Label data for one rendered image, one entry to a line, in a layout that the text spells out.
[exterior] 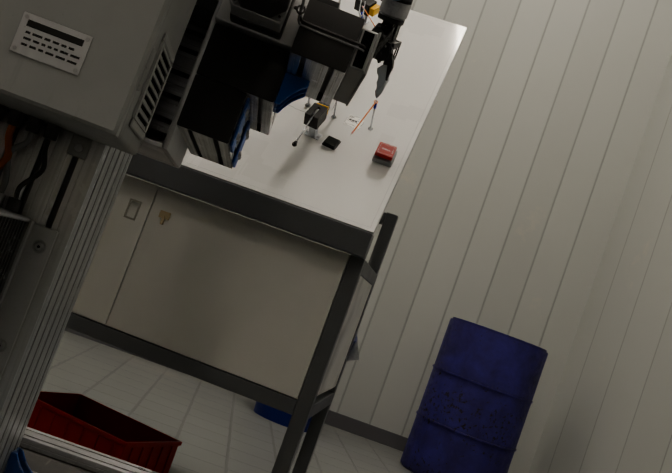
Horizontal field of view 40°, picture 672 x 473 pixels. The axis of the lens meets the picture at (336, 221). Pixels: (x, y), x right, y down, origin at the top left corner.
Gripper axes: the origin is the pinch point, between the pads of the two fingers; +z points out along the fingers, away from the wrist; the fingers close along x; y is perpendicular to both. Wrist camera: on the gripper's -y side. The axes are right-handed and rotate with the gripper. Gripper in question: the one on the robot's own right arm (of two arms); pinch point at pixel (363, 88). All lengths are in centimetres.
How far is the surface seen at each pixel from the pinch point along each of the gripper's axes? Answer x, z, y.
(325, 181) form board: -0.6, 25.8, -6.8
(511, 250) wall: -35, 131, 291
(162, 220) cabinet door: 32, 48, -27
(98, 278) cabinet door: 41, 67, -37
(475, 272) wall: -22, 148, 277
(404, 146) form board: -12.3, 15.0, 16.5
